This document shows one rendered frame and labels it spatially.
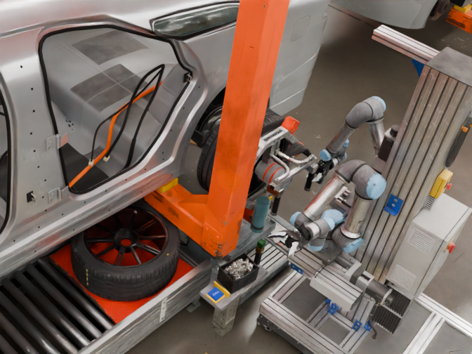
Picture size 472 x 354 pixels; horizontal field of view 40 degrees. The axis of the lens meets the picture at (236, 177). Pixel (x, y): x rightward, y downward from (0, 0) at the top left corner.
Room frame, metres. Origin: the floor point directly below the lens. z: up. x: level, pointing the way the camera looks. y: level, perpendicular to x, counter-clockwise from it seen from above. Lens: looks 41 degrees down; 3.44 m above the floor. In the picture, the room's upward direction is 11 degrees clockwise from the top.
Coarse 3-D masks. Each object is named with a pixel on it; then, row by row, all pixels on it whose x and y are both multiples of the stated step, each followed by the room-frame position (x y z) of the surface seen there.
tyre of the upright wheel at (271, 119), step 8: (272, 112) 3.27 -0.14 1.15; (264, 120) 3.13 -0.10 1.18; (272, 120) 3.16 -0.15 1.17; (280, 120) 3.22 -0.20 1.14; (216, 128) 3.06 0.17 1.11; (264, 128) 3.09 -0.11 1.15; (272, 128) 3.16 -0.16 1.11; (216, 136) 3.02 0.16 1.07; (208, 144) 3.00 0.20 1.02; (216, 144) 2.99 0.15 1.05; (208, 152) 2.97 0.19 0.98; (200, 160) 2.97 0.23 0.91; (208, 160) 2.94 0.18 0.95; (200, 168) 2.95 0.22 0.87; (208, 168) 2.93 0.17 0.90; (200, 176) 2.95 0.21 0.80; (208, 176) 2.91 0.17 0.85; (200, 184) 2.99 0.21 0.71; (208, 184) 2.92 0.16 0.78; (264, 184) 3.21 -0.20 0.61
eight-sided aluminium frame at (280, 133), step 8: (280, 128) 3.17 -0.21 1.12; (264, 136) 3.05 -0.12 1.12; (272, 136) 3.10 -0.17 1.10; (280, 136) 3.10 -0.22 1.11; (288, 136) 3.17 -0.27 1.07; (264, 144) 2.98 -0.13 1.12; (272, 144) 3.04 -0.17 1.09; (288, 144) 3.28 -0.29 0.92; (256, 160) 2.93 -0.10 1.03; (256, 192) 3.10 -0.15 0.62; (264, 192) 3.15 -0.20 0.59; (248, 200) 3.02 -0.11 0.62; (248, 208) 2.95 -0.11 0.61
